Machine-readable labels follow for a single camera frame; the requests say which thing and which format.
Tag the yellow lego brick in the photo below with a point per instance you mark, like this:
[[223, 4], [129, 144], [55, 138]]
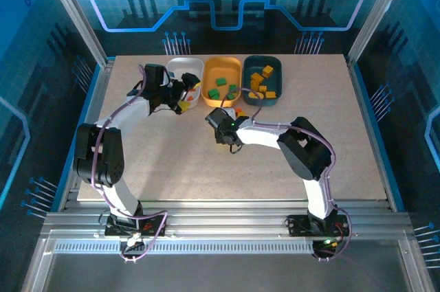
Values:
[[255, 84], [256, 76], [271, 94], [263, 89], [268, 70]]

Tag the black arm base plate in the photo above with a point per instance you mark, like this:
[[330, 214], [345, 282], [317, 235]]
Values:
[[159, 230], [295, 226]]

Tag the small LED circuit board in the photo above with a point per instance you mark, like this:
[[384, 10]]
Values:
[[326, 243]]

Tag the aluminium frame post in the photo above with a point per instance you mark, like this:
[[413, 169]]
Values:
[[378, 13], [74, 13]]

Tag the white plastic container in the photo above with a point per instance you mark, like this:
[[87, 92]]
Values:
[[182, 65]]

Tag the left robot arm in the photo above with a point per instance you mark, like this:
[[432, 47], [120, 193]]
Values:
[[99, 158]]

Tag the dark green plastic container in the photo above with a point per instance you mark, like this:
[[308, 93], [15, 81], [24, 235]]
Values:
[[276, 80]]

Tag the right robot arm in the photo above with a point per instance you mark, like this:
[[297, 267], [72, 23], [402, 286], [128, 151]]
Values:
[[302, 151]]

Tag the table side rail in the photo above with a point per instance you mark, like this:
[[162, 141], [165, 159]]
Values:
[[101, 89], [359, 89]]

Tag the orange plastic container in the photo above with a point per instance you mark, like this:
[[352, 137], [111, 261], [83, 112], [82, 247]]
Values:
[[220, 68]]

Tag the aluminium frame rail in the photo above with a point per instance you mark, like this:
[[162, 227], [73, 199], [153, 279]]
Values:
[[223, 223]]

